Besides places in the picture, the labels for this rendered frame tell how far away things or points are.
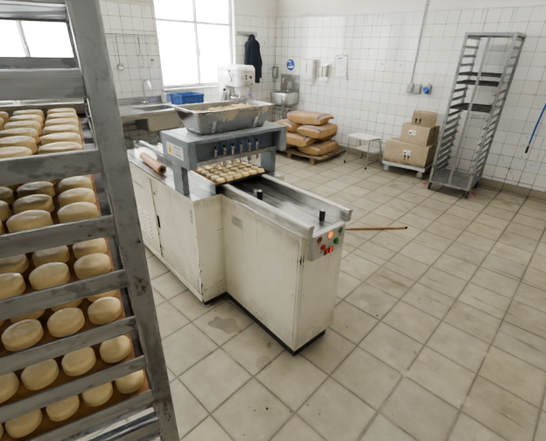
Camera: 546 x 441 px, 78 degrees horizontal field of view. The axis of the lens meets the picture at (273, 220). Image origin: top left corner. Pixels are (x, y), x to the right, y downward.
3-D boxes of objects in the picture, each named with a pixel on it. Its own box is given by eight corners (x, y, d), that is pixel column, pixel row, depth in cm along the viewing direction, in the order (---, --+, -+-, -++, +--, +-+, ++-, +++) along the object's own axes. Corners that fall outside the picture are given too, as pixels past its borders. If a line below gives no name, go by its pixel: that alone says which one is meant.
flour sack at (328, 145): (318, 157, 525) (318, 148, 518) (296, 152, 548) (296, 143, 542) (339, 149, 575) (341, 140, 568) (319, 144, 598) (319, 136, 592)
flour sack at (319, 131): (317, 140, 512) (318, 129, 504) (295, 136, 535) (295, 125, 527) (339, 132, 562) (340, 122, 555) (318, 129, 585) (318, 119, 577)
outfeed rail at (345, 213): (171, 143, 306) (170, 135, 303) (174, 142, 307) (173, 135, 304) (347, 222, 172) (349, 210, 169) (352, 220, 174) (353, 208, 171)
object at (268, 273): (226, 300, 242) (219, 184, 201) (262, 282, 262) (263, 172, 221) (293, 362, 195) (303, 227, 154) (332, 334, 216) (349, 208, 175)
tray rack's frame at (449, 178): (440, 175, 484) (478, 34, 402) (479, 184, 455) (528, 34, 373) (425, 187, 440) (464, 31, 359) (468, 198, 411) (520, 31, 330)
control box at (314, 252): (306, 259, 167) (309, 234, 160) (338, 243, 181) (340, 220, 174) (312, 262, 164) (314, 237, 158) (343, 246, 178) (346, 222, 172)
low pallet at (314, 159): (262, 151, 591) (262, 144, 586) (290, 143, 645) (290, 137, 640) (318, 166, 522) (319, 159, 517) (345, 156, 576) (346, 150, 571)
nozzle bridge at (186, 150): (166, 185, 214) (159, 130, 198) (255, 164, 256) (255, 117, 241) (192, 201, 192) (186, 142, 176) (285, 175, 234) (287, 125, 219)
